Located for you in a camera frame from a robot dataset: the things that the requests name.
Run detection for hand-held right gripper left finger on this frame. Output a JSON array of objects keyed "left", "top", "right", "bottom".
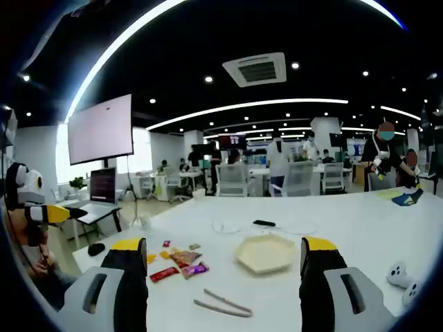
[{"left": 57, "top": 237, "right": 150, "bottom": 332}]

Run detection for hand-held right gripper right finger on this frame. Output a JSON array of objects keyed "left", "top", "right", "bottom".
[{"left": 299, "top": 236, "right": 398, "bottom": 332}]

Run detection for long red food packet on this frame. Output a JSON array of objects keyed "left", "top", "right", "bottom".
[{"left": 149, "top": 266, "right": 181, "bottom": 284}]

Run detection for beige hexagonal container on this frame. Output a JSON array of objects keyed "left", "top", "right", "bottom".
[{"left": 235, "top": 234, "right": 296, "bottom": 275}]

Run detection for orange brown food packet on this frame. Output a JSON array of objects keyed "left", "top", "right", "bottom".
[{"left": 171, "top": 250, "right": 203, "bottom": 269}]

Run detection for purple food packet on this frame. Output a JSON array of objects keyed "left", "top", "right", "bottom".
[{"left": 181, "top": 261, "right": 210, "bottom": 280}]

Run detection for pink food tongs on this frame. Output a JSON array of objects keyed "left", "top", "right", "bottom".
[{"left": 192, "top": 288, "right": 253, "bottom": 318}]

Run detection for person's left hand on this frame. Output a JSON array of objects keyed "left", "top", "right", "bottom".
[{"left": 26, "top": 221, "right": 49, "bottom": 248}]

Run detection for potted green plant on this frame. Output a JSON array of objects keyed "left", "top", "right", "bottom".
[{"left": 69, "top": 176, "right": 88, "bottom": 192}]

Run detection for open laptop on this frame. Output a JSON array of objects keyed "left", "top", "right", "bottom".
[{"left": 71, "top": 167, "right": 120, "bottom": 222}]

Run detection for small black-legged table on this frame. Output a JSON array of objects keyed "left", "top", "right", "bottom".
[{"left": 64, "top": 207, "right": 123, "bottom": 250}]

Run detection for white game controller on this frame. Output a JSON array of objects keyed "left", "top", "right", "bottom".
[
  {"left": 386, "top": 262, "right": 415, "bottom": 288},
  {"left": 402, "top": 282, "right": 426, "bottom": 309}
]

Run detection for white mesh office chair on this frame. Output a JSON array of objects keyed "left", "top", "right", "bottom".
[
  {"left": 285, "top": 161, "right": 314, "bottom": 197},
  {"left": 215, "top": 163, "right": 248, "bottom": 197},
  {"left": 321, "top": 162, "right": 345, "bottom": 194}
]

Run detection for pale yellow sheet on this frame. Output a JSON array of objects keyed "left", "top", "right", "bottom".
[{"left": 376, "top": 189, "right": 403, "bottom": 201}]

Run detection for white cabinet green panel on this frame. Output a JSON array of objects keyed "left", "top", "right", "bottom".
[{"left": 154, "top": 174, "right": 170, "bottom": 202}]

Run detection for blue and yellow cloth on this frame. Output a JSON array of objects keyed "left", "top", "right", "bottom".
[{"left": 390, "top": 188, "right": 424, "bottom": 208}]

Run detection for long ceiling light strip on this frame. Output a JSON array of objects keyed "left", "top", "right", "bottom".
[
  {"left": 64, "top": 0, "right": 190, "bottom": 124},
  {"left": 145, "top": 99, "right": 349, "bottom": 131}
]

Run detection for black monitor on stand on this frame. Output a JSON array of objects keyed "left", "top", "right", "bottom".
[{"left": 191, "top": 143, "right": 216, "bottom": 157}]

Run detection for dark hanging display screen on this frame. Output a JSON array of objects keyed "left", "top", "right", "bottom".
[{"left": 217, "top": 133, "right": 247, "bottom": 151}]

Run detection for group of ceiling spot lights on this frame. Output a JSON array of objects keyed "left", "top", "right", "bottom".
[{"left": 21, "top": 62, "right": 440, "bottom": 136}]

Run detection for ceiling air conditioner vent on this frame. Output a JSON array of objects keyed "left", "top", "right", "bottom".
[{"left": 221, "top": 52, "right": 287, "bottom": 88}]

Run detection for large wall display screen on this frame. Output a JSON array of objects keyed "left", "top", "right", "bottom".
[{"left": 67, "top": 93, "right": 135, "bottom": 166}]

